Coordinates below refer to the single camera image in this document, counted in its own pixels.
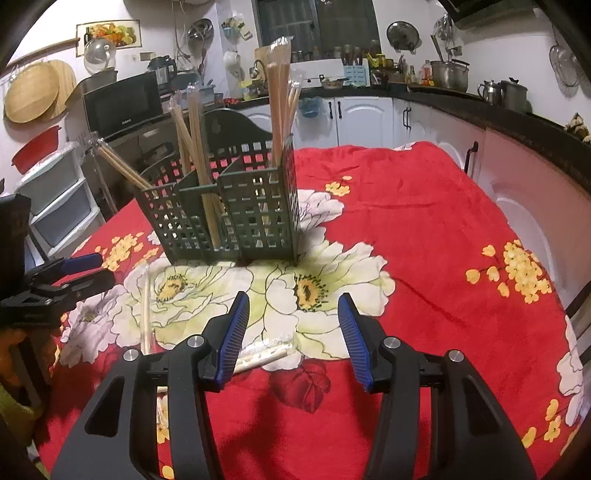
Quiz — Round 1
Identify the dark kitchen window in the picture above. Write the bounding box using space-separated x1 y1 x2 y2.
253 0 380 60

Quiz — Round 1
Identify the left hand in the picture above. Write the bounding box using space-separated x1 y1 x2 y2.
1 327 61 392

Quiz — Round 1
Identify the white plastic drawer unit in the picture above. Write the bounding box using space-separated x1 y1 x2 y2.
16 142 104 257

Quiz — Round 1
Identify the red plastic basin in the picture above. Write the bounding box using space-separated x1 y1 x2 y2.
12 125 61 175

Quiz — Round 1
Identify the black microwave oven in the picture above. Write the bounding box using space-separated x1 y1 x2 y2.
64 72 163 141

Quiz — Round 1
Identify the round bamboo tray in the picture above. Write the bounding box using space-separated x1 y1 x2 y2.
4 62 59 124

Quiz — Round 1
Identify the red floral tablecloth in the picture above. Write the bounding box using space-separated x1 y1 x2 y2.
36 142 583 479

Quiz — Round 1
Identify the dark green utensil basket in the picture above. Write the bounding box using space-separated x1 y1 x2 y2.
135 109 301 263

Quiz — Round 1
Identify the glass pot lid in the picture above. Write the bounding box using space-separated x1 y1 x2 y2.
84 37 116 75

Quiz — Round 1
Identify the fruit picture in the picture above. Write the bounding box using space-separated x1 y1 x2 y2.
76 19 142 57

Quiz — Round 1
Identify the ginger roots pile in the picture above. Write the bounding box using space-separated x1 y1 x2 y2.
564 113 591 145

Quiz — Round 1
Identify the steel canister pot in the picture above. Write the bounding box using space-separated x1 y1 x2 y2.
500 77 528 113

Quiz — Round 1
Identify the steel kettle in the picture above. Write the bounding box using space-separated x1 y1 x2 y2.
477 80 502 105

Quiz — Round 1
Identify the steel stock pot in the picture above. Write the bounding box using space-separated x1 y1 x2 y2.
431 59 470 93

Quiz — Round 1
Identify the blue knife block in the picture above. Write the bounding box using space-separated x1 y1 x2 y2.
344 65 370 87

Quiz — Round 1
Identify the hanging pot lid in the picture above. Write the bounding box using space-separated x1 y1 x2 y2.
387 20 422 54

